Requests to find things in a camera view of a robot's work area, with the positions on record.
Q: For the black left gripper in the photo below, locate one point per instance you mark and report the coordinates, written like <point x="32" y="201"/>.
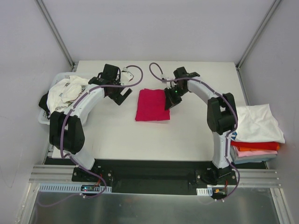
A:
<point x="116" y="95"/>

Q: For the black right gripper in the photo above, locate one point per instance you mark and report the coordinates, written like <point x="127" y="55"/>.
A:
<point x="172" y="96"/>

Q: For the magenta t-shirt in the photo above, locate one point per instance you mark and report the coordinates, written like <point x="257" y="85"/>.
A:
<point x="151" y="106"/>

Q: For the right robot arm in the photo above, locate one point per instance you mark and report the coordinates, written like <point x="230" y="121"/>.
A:
<point x="222" y="117"/>

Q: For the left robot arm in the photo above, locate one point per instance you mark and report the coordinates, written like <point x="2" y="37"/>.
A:
<point x="66" y="127"/>

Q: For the white floral print t-shirt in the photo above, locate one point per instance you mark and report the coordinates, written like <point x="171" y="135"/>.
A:
<point x="65" y="92"/>

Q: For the black garment in basket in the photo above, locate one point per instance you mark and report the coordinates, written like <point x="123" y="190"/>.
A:
<point x="43" y="102"/>

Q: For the white plastic laundry basket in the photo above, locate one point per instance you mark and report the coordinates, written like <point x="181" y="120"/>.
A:
<point x="43" y="116"/>

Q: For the white folded t-shirt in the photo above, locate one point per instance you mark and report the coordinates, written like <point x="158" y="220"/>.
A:
<point x="257" y="124"/>

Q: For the pink folded t-shirt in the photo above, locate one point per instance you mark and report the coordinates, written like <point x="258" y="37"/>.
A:
<point x="256" y="153"/>

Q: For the grey folded t-shirt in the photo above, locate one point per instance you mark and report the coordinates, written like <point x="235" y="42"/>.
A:
<point x="241" y="160"/>

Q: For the red folded t-shirt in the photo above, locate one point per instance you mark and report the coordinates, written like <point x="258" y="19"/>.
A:
<point x="257" y="145"/>

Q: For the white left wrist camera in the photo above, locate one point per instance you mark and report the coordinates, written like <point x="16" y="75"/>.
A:
<point x="126" y="76"/>

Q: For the aluminium frame post left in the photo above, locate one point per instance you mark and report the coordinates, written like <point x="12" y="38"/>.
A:
<point x="55" y="32"/>

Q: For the aluminium frame post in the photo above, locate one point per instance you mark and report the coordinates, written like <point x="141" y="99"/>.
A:
<point x="55" y="32"/>
<point x="257" y="34"/>

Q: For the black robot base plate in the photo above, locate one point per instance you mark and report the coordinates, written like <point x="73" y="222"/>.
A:
<point x="156" y="177"/>

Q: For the white slotted cable duct right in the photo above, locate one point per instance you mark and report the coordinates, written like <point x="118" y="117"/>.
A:
<point x="204" y="191"/>

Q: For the white slotted cable duct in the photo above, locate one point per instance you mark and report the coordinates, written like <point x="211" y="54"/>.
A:
<point x="204" y="191"/>
<point x="73" y="188"/>

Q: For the aluminium front rail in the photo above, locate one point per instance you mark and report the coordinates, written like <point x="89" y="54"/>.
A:
<point x="260" y="178"/>

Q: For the white slotted cable duct left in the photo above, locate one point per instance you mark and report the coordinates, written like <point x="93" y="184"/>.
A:
<point x="73" y="188"/>

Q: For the aluminium frame post right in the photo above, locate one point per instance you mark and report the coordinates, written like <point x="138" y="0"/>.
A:
<point x="257" y="34"/>

